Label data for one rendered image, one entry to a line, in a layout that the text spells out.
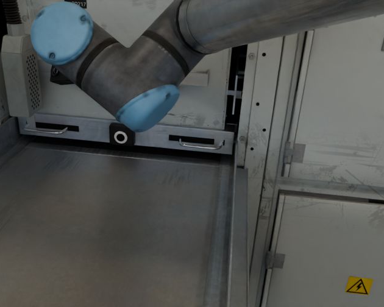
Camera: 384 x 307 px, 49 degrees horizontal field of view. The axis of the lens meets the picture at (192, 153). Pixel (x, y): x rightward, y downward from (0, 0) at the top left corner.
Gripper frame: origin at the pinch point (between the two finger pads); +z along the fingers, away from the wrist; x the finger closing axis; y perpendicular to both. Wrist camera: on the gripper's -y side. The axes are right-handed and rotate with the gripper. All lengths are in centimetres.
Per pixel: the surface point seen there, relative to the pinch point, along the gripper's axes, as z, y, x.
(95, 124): 9.1, -5.5, -7.5
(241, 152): 7.8, 30.6, -10.9
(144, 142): 10.8, 6.8, -10.6
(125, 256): -21.5, 11.9, -32.5
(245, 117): 3.3, 30.7, -3.2
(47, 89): 6.5, -17.5, -0.5
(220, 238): -15.4, 27.5, -28.5
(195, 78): -0.7, 18.7, 3.6
